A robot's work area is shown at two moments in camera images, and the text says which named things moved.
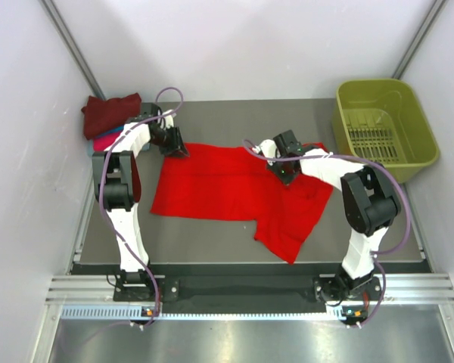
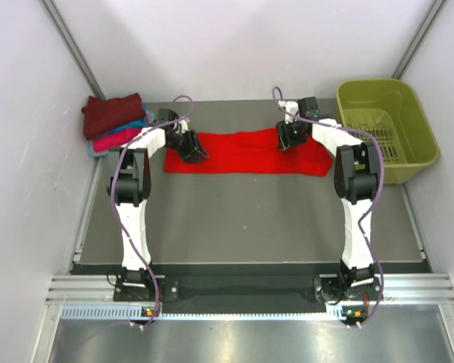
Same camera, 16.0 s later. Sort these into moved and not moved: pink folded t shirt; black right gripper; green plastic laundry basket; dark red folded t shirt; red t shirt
Moved: red t shirt; black right gripper
Not moved: dark red folded t shirt; pink folded t shirt; green plastic laundry basket
